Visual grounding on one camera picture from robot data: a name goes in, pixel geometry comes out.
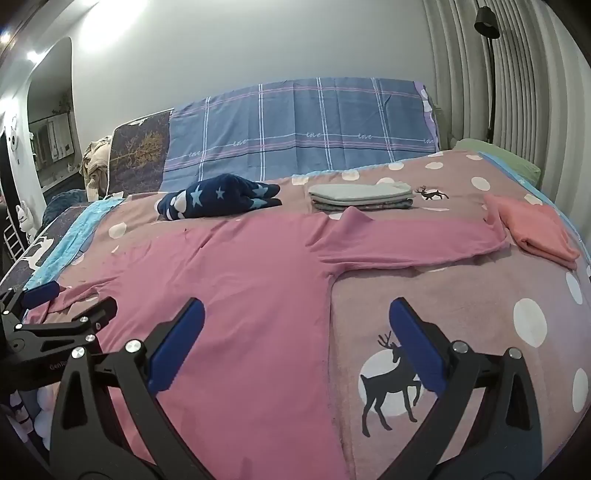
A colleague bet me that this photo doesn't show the folded grey-green garment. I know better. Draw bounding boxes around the folded grey-green garment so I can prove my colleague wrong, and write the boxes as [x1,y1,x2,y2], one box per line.
[308,181,415,213]

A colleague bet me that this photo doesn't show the blue plaid pillow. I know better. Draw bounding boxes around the blue plaid pillow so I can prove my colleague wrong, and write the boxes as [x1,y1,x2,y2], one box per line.
[163,76,439,183]

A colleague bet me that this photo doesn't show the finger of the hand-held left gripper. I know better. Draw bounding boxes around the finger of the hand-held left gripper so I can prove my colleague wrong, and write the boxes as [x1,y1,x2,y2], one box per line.
[14,296,119,358]
[0,281,62,324]

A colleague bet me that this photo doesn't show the white ladder rack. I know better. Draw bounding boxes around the white ladder rack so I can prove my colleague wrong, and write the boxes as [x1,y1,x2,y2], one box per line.
[4,226,24,260]

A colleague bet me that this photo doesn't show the green pillow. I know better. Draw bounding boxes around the green pillow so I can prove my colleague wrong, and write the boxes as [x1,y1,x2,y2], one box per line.
[455,137,542,185]

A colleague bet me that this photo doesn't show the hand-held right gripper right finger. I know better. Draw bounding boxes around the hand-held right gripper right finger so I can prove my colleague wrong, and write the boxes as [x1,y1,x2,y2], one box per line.
[388,296,543,480]

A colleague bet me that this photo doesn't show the pink long-sleeved shirt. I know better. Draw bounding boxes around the pink long-sleeved shirt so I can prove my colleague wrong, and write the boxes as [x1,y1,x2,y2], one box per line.
[23,207,513,480]

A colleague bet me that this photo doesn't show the white cat figurine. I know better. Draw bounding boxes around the white cat figurine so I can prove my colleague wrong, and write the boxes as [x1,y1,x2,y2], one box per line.
[16,202,38,243]

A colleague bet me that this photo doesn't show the white plush toy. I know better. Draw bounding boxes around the white plush toy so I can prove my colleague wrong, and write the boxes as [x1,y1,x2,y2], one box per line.
[9,383,58,450]

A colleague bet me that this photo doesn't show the purple dotted cloth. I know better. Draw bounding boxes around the purple dotted cloth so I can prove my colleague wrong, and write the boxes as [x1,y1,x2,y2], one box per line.
[418,80,440,153]

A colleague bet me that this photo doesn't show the dark tree-print pillow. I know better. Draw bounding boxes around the dark tree-print pillow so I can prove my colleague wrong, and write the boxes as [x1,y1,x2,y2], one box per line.
[108,110,174,195]

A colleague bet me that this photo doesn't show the pink polka dot deer blanket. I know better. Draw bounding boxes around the pink polka dot deer blanket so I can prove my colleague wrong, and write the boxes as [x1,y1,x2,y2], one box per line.
[28,152,591,480]

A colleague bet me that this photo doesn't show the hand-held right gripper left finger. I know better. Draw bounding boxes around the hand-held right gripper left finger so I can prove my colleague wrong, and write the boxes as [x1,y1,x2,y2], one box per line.
[48,298,208,480]

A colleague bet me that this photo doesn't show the beige clothes pile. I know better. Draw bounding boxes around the beige clothes pile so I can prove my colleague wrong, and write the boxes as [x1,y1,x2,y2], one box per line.
[79,136,114,201]

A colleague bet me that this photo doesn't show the beige pleated curtain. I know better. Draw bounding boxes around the beige pleated curtain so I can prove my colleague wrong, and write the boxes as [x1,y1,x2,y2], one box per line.
[422,0,591,222]

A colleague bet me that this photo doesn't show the navy star print garment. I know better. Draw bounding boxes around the navy star print garment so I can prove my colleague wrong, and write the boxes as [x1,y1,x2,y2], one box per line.
[156,174,283,221]

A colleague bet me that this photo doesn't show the salmon folded garment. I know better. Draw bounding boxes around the salmon folded garment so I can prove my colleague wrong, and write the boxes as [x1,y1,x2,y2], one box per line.
[482,193,581,271]

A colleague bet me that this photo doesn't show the dark printed bed sheet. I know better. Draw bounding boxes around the dark printed bed sheet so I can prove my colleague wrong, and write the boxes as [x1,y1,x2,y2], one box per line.
[0,208,63,289]

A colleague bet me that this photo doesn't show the black floor lamp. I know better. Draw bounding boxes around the black floor lamp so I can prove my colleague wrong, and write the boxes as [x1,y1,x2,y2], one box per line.
[475,4,502,144]

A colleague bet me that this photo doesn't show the dark teal blanket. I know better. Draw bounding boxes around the dark teal blanket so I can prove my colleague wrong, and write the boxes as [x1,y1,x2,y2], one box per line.
[41,189,88,217]

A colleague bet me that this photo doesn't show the white bear wall decoration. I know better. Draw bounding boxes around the white bear wall decoration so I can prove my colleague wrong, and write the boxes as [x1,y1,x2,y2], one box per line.
[4,115,21,164]

